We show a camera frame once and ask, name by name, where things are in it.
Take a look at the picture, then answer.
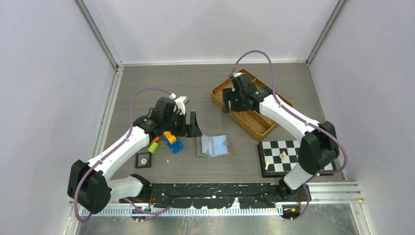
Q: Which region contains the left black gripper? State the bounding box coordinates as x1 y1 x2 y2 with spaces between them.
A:
162 111 201 137

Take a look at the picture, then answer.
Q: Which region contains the credit card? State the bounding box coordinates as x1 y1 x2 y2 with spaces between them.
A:
201 135 215 156

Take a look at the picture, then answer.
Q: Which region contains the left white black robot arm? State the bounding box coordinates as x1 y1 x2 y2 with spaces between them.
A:
67 96 202 214

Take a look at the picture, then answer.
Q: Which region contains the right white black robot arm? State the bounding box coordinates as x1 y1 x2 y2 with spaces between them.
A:
222 72 340 201

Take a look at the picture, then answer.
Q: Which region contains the blue yellow toy car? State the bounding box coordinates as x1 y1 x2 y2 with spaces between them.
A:
163 131 183 154

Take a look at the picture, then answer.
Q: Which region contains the orange tape dispenser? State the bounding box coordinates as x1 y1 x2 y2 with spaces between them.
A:
148 136 161 146

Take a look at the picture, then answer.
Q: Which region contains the green block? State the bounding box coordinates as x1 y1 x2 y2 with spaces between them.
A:
148 142 159 154

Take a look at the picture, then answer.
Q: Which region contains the small black square box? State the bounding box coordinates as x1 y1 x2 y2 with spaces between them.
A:
135 152 152 169

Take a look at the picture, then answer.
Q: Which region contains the black white chessboard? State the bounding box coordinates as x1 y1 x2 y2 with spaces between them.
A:
257 140 335 178

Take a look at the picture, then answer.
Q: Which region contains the wooden chess pawn upper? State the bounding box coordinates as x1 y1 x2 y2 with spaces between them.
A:
279 151 287 159

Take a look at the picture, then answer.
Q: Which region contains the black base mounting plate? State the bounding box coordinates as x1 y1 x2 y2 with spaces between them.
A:
128 183 307 209

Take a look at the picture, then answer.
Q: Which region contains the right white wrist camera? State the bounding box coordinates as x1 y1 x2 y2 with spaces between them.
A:
229 72 245 83

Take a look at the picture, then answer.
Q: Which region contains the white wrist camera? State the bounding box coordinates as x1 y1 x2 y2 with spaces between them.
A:
229 72 245 83
169 93 189 115

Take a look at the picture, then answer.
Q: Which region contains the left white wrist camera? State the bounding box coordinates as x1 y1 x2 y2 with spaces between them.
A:
169 93 189 115

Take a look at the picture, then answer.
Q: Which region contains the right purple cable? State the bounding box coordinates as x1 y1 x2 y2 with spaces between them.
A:
231 50 348 223

